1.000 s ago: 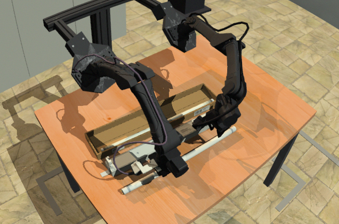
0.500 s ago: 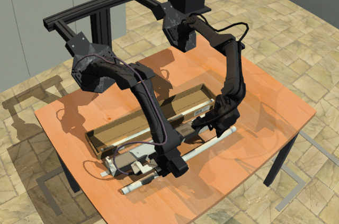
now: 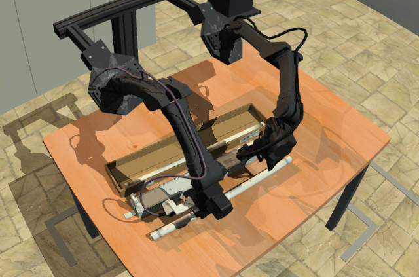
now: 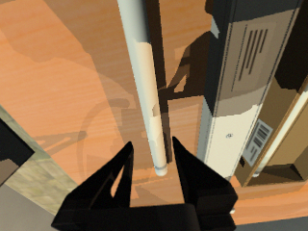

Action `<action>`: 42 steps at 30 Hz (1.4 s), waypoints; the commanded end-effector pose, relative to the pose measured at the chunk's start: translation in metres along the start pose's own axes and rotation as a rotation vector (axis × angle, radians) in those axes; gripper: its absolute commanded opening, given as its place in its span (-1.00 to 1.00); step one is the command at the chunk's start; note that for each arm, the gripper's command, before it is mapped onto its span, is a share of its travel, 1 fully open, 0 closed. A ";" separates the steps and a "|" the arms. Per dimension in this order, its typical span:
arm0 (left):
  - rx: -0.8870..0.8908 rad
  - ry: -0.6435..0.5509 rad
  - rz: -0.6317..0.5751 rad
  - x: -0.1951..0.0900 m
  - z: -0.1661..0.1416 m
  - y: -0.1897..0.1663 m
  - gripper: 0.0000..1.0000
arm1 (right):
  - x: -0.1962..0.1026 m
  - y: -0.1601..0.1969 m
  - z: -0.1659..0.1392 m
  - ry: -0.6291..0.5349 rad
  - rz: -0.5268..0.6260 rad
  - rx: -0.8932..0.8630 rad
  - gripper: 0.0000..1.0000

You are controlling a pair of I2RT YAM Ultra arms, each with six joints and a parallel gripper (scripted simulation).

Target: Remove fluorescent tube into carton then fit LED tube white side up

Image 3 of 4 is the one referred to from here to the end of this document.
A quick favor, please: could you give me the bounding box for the brown cardboard carton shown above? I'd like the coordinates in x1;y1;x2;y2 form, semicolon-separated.
105;103;268;198

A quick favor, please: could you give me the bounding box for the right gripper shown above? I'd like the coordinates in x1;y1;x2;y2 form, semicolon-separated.
162;187;211;219

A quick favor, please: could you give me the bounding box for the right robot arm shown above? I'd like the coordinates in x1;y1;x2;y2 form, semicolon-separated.
93;71;233;220

